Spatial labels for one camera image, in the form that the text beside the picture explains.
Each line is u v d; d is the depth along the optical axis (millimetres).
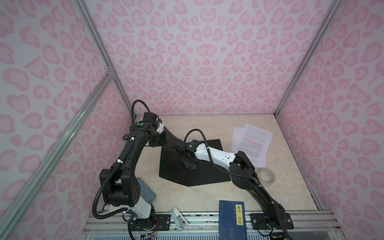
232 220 734
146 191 813
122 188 434
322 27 751
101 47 818
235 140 1044
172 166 818
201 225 732
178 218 734
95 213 375
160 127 789
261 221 732
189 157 680
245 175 573
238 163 599
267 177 881
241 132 1110
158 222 719
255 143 1042
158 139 718
